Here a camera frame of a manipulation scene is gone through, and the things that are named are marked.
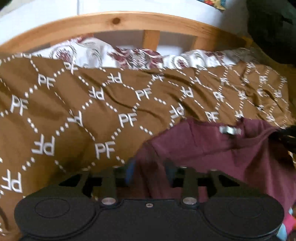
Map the maroon long-sleeve shirt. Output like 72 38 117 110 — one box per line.
130 118 295 211

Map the wooden bed frame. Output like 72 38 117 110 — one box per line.
1 11 253 53

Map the landscape drawing poster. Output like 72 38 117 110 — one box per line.
198 0 226 11

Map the black puffer jacket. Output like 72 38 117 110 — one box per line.
246 0 295 66

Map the brown PF patterned blanket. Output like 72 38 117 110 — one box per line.
1 54 295 240

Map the floral white bed sheet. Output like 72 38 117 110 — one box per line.
32 35 258 70

